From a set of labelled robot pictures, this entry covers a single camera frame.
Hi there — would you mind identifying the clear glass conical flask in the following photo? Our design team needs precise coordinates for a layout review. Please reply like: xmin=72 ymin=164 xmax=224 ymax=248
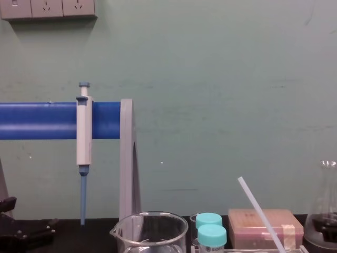
xmin=305 ymin=160 xmax=337 ymax=253

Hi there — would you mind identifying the grey pipette stand upright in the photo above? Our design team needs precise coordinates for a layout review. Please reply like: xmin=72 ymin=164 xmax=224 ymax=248
xmin=118 ymin=99 xmax=142 ymax=236

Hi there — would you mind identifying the clear glass stirring rod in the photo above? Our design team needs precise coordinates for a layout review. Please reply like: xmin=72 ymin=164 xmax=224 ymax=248
xmin=237 ymin=177 xmax=287 ymax=253

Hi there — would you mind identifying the clear open sample tube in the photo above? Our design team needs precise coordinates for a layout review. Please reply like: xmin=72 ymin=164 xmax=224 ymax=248
xmin=189 ymin=213 xmax=200 ymax=230

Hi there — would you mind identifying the teal capped sample tube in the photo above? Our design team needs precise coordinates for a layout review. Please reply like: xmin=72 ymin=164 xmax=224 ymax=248
xmin=197 ymin=224 xmax=227 ymax=253
xmin=195 ymin=212 xmax=223 ymax=229

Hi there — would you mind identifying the clear plastic tube rack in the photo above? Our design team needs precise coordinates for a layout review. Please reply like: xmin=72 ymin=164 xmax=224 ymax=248
xmin=190 ymin=238 xmax=308 ymax=253

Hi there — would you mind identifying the beige tape strip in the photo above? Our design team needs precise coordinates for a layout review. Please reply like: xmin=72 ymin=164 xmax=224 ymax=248
xmin=280 ymin=223 xmax=297 ymax=251

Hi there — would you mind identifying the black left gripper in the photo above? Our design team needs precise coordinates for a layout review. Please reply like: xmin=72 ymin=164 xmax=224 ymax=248
xmin=0 ymin=197 xmax=60 ymax=250

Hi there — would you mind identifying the clear glass beaker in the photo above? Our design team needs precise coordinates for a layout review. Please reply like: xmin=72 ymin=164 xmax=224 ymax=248
xmin=110 ymin=211 xmax=189 ymax=253

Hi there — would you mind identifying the blue pipette stand bar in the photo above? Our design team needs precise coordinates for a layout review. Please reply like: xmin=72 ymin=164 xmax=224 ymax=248
xmin=0 ymin=102 xmax=122 ymax=141

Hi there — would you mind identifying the white and blue pipette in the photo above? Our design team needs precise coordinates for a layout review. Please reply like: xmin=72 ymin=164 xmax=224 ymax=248
xmin=75 ymin=81 xmax=94 ymax=226

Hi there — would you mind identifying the grey wall socket panel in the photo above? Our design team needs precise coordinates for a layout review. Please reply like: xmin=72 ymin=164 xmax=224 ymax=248
xmin=0 ymin=0 xmax=98 ymax=21

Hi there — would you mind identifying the brown pipette tip box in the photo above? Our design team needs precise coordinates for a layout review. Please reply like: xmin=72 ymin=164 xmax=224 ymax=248
xmin=227 ymin=208 xmax=305 ymax=250

